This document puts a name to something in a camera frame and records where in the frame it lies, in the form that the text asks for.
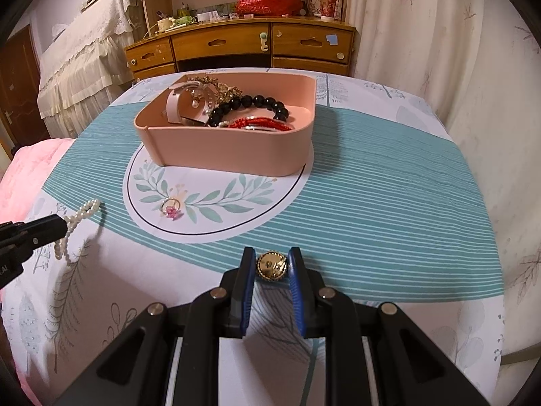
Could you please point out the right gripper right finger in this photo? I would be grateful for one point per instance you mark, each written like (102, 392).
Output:
(373, 355)

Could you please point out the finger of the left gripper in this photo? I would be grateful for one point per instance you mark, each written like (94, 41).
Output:
(42, 231)

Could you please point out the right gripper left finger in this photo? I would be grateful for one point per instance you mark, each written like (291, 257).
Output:
(170, 355)

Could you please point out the round gold brooch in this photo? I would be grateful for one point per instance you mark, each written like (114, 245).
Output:
(271, 266)

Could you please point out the pink blanket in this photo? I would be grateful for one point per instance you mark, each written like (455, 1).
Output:
(26, 174)

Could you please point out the brown wooden door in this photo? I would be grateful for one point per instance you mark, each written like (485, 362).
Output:
(20, 83)

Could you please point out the floral teal bedspread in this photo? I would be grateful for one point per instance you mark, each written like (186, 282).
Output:
(387, 210)

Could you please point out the white lace cover cloth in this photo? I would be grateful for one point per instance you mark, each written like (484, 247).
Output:
(85, 68)

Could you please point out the pink plastic tray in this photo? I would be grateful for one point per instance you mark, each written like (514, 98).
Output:
(267, 153)

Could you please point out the wooden desk with drawers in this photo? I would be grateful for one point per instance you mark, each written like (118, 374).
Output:
(308, 44)

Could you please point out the white floral curtain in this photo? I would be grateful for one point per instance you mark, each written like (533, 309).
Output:
(477, 64)

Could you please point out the red patterned cup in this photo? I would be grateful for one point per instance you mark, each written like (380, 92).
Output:
(327, 9)

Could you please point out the silver ring red stone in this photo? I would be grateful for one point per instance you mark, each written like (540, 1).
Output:
(171, 208)

